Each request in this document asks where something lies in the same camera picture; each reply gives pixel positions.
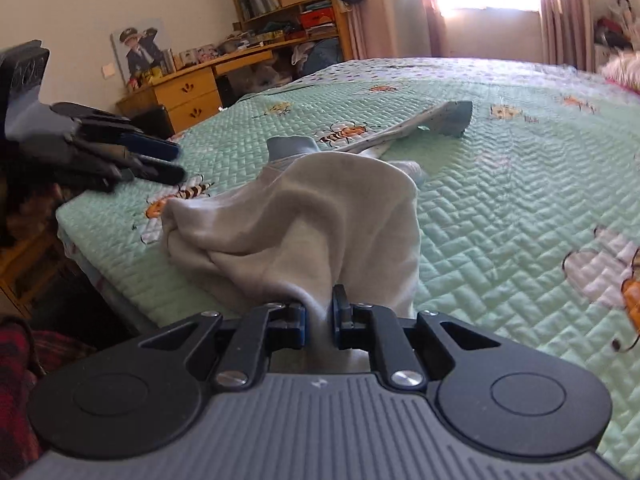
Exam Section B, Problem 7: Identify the wooden desk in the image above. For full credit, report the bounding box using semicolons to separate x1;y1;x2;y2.
116;42;301;133

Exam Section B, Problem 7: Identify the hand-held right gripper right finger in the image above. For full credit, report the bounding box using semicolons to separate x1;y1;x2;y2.
331;284;503;391

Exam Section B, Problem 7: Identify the uniformed figure poster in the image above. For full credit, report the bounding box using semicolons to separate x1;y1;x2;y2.
111;19;173;86

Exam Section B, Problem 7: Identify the pile of bags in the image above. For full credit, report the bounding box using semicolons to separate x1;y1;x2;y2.
595;0;640;53

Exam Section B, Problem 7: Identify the green quilted bedspread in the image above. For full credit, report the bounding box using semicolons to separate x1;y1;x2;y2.
56;57;640;468

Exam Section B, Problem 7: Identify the white star-print sweatshirt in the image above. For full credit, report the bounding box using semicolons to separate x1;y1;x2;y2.
142;101;473;376

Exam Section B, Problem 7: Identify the pink curtain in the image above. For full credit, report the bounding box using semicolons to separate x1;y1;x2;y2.
537;0;598;66
350;0;451;61

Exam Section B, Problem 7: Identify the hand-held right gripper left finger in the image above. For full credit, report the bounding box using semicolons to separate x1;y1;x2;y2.
137;301;307;392

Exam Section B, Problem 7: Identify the black box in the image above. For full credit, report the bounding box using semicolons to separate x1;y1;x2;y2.
131;106;176;140

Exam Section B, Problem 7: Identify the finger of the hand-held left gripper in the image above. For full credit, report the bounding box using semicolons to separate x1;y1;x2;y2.
65;137;187;193
52;102;182;160

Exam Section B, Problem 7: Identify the red plaid clothing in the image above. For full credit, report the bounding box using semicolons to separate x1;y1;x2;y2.
0;315;96;478

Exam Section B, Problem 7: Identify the blue round cushion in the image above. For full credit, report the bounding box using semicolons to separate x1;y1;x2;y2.
292;37;346;81

